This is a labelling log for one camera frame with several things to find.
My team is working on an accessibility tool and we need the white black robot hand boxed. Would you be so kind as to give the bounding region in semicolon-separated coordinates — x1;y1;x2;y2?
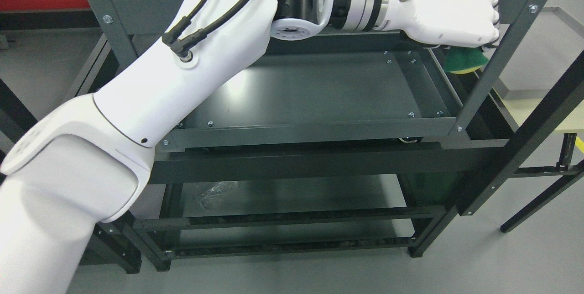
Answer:
378;0;499;48

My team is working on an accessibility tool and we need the green yellow sponge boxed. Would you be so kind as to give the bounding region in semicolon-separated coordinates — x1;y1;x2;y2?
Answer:
443;46;489;75

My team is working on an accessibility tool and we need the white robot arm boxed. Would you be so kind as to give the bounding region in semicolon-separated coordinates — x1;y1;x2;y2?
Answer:
1;0;278;294

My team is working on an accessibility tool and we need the grey metal shelf cart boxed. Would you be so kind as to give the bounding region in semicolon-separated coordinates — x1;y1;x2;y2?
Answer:
90;0;576;273

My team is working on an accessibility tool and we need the dark metal shelf rack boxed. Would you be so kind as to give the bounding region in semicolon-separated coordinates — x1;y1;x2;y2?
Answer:
0;52;584;274

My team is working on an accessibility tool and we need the beige table with black legs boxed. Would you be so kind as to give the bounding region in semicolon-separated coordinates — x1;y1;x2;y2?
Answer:
499;102;583;233

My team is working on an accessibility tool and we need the clear plastic bag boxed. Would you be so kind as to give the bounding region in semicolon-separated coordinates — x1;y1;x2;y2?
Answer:
193;180;240;210

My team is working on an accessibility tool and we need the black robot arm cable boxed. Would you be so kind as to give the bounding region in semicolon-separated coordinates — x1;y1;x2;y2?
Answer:
162;0;425;57

